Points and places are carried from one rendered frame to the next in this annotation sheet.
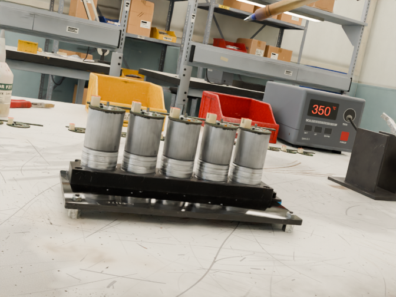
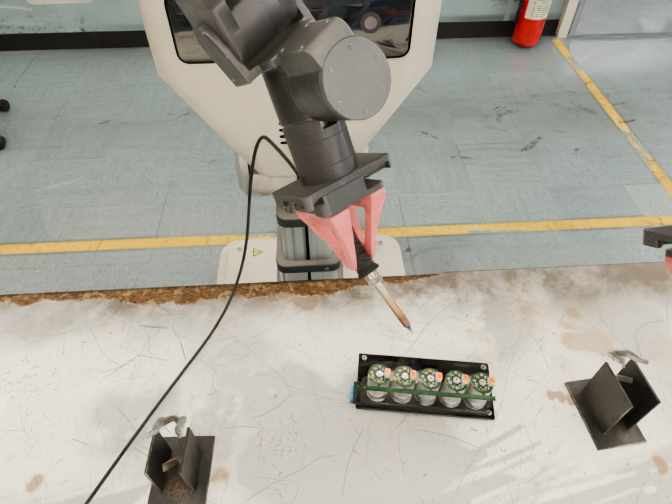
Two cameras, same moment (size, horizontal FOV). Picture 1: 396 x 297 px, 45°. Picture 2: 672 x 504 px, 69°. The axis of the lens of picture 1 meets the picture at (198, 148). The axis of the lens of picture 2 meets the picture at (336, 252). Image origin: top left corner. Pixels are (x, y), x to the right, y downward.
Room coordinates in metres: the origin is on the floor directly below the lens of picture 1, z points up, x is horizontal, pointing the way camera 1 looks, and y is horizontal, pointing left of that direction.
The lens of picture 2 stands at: (0.62, 0.03, 1.31)
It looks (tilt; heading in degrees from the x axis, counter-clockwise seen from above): 48 degrees down; 205
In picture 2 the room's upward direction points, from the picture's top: straight up
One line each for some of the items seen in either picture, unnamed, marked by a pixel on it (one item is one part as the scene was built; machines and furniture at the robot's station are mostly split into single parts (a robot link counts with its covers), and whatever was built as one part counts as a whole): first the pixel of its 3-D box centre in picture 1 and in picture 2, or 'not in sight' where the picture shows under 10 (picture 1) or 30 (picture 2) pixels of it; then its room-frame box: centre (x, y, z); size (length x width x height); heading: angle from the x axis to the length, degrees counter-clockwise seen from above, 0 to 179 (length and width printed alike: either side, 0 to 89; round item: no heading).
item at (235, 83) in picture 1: (251, 86); not in sight; (3.39, -0.29, 0.77); 0.24 x 0.16 x 0.04; 118
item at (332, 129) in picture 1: (307, 116); not in sight; (0.85, -0.18, 0.80); 0.15 x 0.12 x 0.10; 17
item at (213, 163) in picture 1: (214, 156); (402, 386); (0.35, -0.01, 0.79); 0.02 x 0.02 x 0.05
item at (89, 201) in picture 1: (178, 201); (423, 386); (0.33, 0.01, 0.76); 0.16 x 0.07 x 0.01; 110
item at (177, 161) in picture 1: (179, 152); (427, 388); (0.34, 0.01, 0.79); 0.02 x 0.02 x 0.05
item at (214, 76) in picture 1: (218, 76); not in sight; (3.24, -0.05, 0.80); 0.15 x 0.12 x 0.10; 48
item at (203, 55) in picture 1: (276, 71); not in sight; (3.27, -0.42, 0.90); 1.30 x 0.06 x 0.12; 119
